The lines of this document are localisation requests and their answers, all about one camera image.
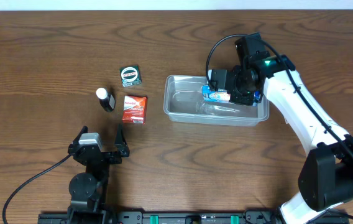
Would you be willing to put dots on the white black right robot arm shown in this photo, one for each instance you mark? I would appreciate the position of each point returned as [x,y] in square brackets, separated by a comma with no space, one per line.
[326,179]

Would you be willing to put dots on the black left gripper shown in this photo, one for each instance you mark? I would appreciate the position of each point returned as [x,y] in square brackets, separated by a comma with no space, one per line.
[122,148]

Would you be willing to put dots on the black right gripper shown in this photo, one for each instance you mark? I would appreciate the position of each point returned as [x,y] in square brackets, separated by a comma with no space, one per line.
[238,101]

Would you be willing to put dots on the blue Cool Fever box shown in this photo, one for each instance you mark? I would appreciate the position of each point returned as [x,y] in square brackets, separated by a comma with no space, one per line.
[222,96]

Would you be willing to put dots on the clear plastic container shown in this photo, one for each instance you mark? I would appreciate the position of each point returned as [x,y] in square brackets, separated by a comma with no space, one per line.
[184,102]

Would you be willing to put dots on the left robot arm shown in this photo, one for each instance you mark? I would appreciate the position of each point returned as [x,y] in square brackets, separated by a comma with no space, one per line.
[88,189]

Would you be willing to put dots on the red Panadol ActiFast packet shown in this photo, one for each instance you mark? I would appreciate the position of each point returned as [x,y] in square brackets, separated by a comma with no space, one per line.
[134,109]

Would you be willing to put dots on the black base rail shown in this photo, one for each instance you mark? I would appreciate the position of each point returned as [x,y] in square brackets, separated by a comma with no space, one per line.
[247,217]

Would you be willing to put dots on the dark bottle white cap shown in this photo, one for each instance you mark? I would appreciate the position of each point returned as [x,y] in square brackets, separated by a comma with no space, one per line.
[106,99]

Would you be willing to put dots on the green Zam-Buk box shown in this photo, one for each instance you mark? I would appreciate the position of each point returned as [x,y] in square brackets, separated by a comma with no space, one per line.
[130,76]

